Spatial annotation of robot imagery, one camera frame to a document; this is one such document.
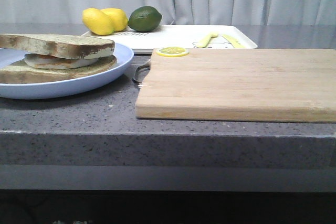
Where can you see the light blue round plate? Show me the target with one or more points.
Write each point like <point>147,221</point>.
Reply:
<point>64,88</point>

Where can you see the bread slice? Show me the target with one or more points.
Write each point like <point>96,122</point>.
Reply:
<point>21,73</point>
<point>60,46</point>

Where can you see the toy fried egg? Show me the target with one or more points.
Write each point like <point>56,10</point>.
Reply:
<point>50,62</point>

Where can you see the white rectangular tray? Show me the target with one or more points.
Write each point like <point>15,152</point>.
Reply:
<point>185,36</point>

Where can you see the yellow lemon slice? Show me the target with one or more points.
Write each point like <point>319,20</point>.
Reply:
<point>172,51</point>

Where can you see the yellow plastic fork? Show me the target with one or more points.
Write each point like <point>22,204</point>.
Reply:
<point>206,39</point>

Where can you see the green lime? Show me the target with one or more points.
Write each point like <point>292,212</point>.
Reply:
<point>145,19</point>

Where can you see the yellow plastic knife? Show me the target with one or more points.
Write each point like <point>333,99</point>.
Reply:
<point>233,41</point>

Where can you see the rear yellow lemon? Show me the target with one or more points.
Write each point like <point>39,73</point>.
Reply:
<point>119,18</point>

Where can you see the front yellow lemon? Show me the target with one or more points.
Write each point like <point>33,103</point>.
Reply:
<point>97,21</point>

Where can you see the wooden cutting board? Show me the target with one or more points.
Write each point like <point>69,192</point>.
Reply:
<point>271,85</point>

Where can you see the metal cutting board handle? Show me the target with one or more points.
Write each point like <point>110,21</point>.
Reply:
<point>140,69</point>

